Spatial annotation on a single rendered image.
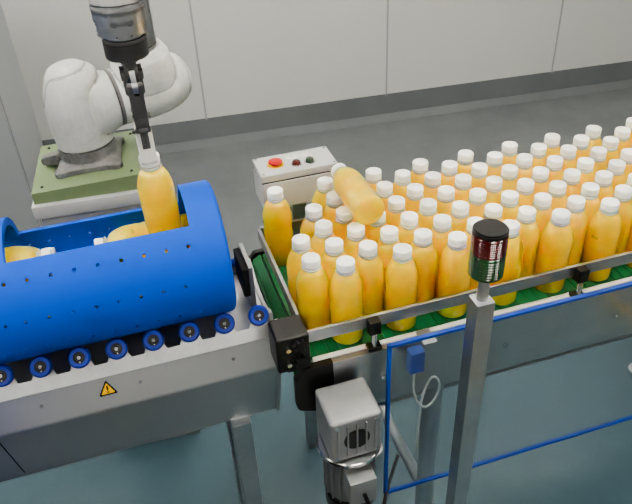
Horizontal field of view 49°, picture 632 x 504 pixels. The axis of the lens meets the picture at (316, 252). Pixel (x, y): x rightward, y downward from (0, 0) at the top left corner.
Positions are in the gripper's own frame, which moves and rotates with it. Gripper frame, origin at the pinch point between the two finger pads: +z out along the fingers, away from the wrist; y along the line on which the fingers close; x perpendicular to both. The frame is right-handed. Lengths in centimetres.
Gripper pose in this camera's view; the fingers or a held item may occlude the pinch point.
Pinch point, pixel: (145, 142)
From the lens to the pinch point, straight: 135.7
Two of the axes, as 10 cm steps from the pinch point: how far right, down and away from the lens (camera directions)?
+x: 9.5, -2.0, 2.2
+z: 0.4, 8.1, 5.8
